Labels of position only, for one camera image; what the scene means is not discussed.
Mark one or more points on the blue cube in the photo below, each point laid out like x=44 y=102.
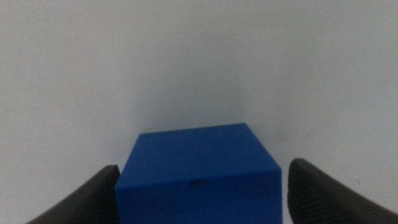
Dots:
x=199 y=174

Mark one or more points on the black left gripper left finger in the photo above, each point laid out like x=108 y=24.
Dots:
x=90 y=202

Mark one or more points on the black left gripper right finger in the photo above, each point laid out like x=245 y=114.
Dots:
x=323 y=199

